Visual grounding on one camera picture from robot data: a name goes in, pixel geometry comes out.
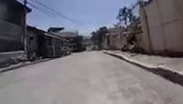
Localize tan wall with fence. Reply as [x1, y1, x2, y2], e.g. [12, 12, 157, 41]
[136, 0, 183, 62]

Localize raised concrete kerb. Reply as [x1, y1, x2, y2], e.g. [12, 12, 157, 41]
[102, 40, 183, 98]

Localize low shed building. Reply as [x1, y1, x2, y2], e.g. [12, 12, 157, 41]
[25, 20, 74, 62]

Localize utility pole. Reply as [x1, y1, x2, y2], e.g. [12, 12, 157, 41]
[19, 0, 37, 60]

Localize grey concrete road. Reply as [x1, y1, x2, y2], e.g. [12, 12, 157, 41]
[0, 39, 183, 104]

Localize overhead wires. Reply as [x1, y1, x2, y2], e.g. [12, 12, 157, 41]
[26, 0, 88, 31]

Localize grey concrete sidewalk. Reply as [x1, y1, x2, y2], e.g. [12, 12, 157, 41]
[107, 41, 183, 87]

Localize low kerb strip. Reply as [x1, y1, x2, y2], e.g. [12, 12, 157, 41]
[0, 56, 54, 76]

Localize distant buildings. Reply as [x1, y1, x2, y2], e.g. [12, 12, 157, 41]
[46, 23, 87, 57]

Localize distant trees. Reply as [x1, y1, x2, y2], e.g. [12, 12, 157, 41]
[89, 25, 111, 52]

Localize brown wall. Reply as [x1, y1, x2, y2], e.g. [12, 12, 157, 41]
[104, 27, 145, 53]

